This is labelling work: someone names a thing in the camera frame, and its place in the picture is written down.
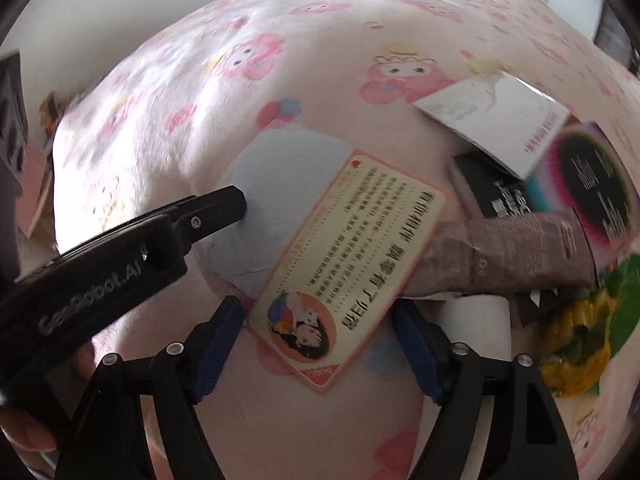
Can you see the yellow green packet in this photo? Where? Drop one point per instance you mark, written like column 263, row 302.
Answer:
column 575, row 330

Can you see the pink flat board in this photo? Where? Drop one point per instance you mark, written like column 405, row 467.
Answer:
column 37, row 190

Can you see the white booklet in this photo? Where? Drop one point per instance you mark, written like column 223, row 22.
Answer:
column 500, row 120

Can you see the pile of plush toys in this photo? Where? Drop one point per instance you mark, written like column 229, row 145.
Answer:
column 54, row 110

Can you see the pink bordered card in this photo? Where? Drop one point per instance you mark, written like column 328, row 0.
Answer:
column 350, row 260

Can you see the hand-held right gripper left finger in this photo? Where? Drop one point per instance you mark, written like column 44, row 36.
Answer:
column 215, row 355

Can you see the person's left hand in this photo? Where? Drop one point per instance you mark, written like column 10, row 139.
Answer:
column 25, row 440

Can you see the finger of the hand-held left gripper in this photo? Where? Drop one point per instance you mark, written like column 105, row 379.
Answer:
column 210, row 215

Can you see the small black box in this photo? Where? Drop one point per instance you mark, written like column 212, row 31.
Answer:
column 480, row 185

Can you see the light blue packet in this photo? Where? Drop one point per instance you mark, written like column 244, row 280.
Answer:
column 285, row 175

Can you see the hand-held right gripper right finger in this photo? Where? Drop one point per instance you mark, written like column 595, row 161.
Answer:
column 417, row 355

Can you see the brown wrapped bar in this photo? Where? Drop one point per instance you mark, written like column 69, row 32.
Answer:
column 500, row 255

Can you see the black pink round-print box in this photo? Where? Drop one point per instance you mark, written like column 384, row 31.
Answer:
column 595, row 185

